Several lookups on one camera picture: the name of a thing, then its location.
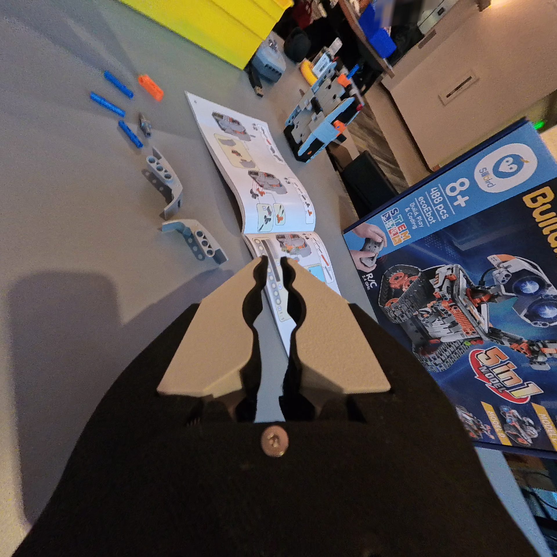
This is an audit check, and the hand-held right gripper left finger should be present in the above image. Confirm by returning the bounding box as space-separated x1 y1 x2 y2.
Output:
156 255 269 422

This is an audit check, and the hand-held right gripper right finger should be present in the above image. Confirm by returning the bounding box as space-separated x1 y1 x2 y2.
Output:
280 257 392 422

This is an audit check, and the grey curved panel brick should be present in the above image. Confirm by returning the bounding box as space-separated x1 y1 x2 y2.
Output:
161 218 229 265
145 147 184 220

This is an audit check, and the orange connector brick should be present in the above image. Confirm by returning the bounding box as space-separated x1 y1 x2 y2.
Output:
138 74 164 102

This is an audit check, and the yellow plastic bin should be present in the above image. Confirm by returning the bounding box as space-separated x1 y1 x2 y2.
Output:
119 0 295 71

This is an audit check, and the blue robot kit box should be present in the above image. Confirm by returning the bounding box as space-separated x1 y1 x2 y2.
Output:
342 118 557 454

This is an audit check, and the open instruction booklet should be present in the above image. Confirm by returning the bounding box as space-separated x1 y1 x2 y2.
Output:
185 90 343 358

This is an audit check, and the black rectangular box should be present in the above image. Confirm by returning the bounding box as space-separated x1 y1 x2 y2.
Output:
341 150 399 206

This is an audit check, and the partly built robot model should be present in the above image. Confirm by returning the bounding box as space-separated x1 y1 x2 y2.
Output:
283 60 364 163

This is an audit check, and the blue connector pin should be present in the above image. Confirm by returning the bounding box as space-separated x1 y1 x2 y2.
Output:
118 120 144 149
103 70 135 99
90 91 126 117

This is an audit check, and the small clear bottle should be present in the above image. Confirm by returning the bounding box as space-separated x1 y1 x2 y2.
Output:
311 37 343 74

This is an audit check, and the grey control hub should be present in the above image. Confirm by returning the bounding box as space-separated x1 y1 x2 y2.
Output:
251 38 287 84

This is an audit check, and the black knob-shaped object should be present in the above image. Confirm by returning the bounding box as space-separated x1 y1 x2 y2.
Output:
285 27 312 64

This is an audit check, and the blue storage bin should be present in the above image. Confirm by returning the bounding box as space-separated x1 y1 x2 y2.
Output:
358 3 397 58

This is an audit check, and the brown round table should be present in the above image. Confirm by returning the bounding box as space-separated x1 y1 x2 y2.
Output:
339 0 395 78

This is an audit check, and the red bag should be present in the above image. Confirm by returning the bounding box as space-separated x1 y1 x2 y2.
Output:
291 0 323 28

